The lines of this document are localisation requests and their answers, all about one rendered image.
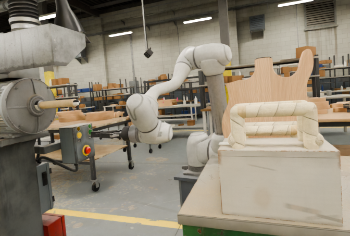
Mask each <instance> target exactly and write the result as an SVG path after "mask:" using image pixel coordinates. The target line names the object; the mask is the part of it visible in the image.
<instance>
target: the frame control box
mask: <svg viewBox="0 0 350 236"><path fill-rule="evenodd" d="M88 124H89V123H78V124H75V125H70V126H65V127H60V128H59V136H60V145H61V155H62V163H63V164H62V163H60V162H58V161H56V160H54V159H51V158H49V157H46V156H41V157H39V158H38V161H37V163H36V165H39V164H41V159H45V160H48V161H50V162H53V163H55V164H57V165H59V166H61V167H63V168H65V169H67V170H69V171H72V172H77V171H78V169H79V167H78V163H80V162H82V161H84V160H86V159H89V158H91V157H93V156H95V148H94V138H92V137H91V135H89V130H92V131H93V127H92V123H90V124H91V128H90V129H89V128H88ZM77 126H79V127H80V131H77V130H76V127H77ZM79 132H80V133H81V137H80V138H78V136H77V135H78V133H79ZM86 147H90V148H91V152H90V153H89V154H86V153H85V148H86ZM64 164H74V166H75V167H76V169H72V168H70V167H68V166H66V165H64Z"/></svg>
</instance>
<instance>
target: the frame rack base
mask: <svg viewBox="0 0 350 236"><path fill-rule="evenodd" d="M244 145H245V148H243V149H233V148H232V146H231V145H221V146H220V147H219V148H218V164H219V179H220V194H221V208H222V214H226V215H236V216H246V217H256V218H266V219H276V220H286V221H296V222H306V223H316V224H322V225H332V226H343V207H342V182H341V158H340V151H339V150H338V149H336V148H335V147H334V146H333V145H331V144H330V143H329V142H327V141H326V140H325V139H324V143H323V144H322V145H321V146H319V149H317V150H308V149H305V148H304V142H302V141H298V138H246V141H244Z"/></svg>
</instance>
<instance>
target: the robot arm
mask: <svg viewBox="0 0 350 236"><path fill-rule="evenodd" d="M231 58H232V53H231V49H230V48H229V46H227V45H225V44H221V43H210V44H204V45H200V46H197V47H194V46H188V47H186V48H185V49H184V50H183V51H182V52H181V54H180V55H179V57H178V59H177V62H176V65H175V67H174V73H173V76H172V79H171V80H170V81H167V82H164V83H160V84H157V85H155V86H153V87H151V88H150V89H149V90H148V91H147V92H146V93H145V94H139V93H136V94H133V95H131V96H130V97H129V98H128V99H127V102H126V109H127V113H128V115H129V117H130V119H131V121H132V123H133V125H131V126H125V127H123V128H122V129H120V130H107V131H92V132H91V137H92V138H109V139H113V138H118V139H119V138H122V139H123V140H124V141H131V142H132V143H146V144H162V143H167V142H169V141H170V140H171V139H172V136H173V130H172V126H171V125H170V124H168V123H165V122H161V121H160V120H159V119H158V118H157V116H158V106H159V104H158V102H157V99H158V97H159V96H160V95H162V94H165V93H169V92H172V91H175V90H176V89H178V88H179V87H180V86H181V84H182V83H183V81H184V80H185V79H186V77H187V76H188V75H189V74H190V72H191V70H195V69H199V68H201V70H202V72H203V74H204V75H205V76H206V79H207V86H208V93H209V99H210V106H211V112H212V119H213V123H214V130H215V132H214V134H213V135H212V137H211V139H210V138H209V137H208V135H207V134H206V133H204V132H194V133H191V134H190V136H189V138H188V140H187V146H186V152H187V160H188V165H183V166H182V169H184V170H186V171H185V172H183V175H190V176H200V174H201V172H202V171H203V169H204V167H205V165H206V164H207V162H208V161H209V158H210V157H211V155H218V148H219V147H220V145H219V143H220V142H223V141H224V136H223V132H222V118H223V114H224V111H225V109H226V107H227V97H226V90H225V86H224V78H223V73H224V71H225V67H226V65H228V64H229V62H230V61H231Z"/></svg>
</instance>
